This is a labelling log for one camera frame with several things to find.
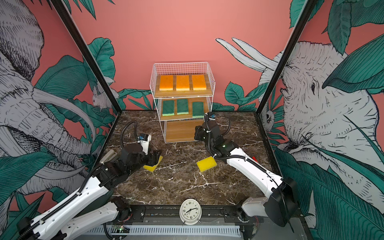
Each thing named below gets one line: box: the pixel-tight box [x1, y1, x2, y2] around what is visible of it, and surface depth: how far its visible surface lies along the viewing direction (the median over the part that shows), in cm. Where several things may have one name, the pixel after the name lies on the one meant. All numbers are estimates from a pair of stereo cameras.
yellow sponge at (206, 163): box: [196, 156, 218, 172], surface depth 93 cm
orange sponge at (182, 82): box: [176, 75, 190, 91], surface depth 76 cm
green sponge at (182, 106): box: [177, 99, 189, 115], surface depth 90 cm
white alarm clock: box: [179, 196, 202, 226], surface depth 73 cm
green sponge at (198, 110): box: [192, 102, 204, 119], surface depth 88 cm
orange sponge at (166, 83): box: [159, 75, 174, 91], surface depth 76 cm
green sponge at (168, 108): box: [162, 100, 175, 116], surface depth 88 cm
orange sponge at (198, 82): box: [192, 74, 207, 91], surface depth 77 cm
